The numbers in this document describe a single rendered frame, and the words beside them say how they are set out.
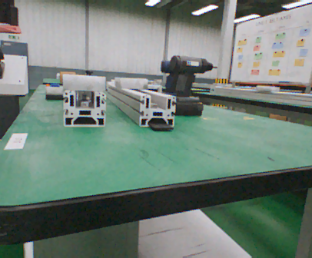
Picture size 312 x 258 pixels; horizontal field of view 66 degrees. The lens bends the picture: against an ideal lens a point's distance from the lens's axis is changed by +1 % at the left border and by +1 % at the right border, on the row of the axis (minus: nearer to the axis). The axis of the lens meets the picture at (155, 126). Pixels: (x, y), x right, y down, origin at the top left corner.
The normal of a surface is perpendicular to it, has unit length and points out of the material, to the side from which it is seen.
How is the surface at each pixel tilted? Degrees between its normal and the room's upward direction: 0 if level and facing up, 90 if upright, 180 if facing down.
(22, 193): 0
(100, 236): 90
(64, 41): 90
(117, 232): 90
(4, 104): 90
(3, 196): 0
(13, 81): 42
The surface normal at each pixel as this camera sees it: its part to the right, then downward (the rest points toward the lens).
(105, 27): 0.40, 0.20
